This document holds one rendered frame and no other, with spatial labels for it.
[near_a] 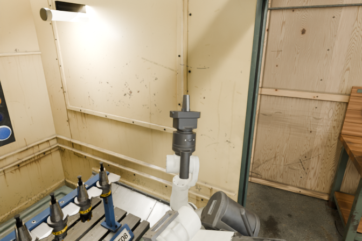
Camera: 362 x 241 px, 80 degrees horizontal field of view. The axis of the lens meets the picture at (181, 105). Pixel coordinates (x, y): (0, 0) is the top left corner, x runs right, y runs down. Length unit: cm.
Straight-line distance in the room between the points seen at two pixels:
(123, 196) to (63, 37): 111
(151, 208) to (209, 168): 50
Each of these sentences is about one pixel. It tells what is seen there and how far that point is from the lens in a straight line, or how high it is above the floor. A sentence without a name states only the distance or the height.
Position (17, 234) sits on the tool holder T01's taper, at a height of 127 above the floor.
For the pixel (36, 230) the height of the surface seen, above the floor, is 122.
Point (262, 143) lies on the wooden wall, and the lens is 289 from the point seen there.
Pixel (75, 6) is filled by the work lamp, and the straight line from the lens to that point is 140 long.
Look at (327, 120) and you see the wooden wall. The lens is 281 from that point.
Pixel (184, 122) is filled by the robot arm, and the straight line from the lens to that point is 78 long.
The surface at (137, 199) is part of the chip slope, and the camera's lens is 156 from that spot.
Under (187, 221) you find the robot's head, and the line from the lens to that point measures 56.
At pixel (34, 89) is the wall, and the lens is 187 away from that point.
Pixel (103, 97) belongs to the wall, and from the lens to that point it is 144.
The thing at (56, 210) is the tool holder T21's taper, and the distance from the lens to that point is 95.
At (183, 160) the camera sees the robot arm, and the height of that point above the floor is 145.
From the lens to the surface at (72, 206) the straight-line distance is 102.
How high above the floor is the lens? 185
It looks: 18 degrees down
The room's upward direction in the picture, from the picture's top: straight up
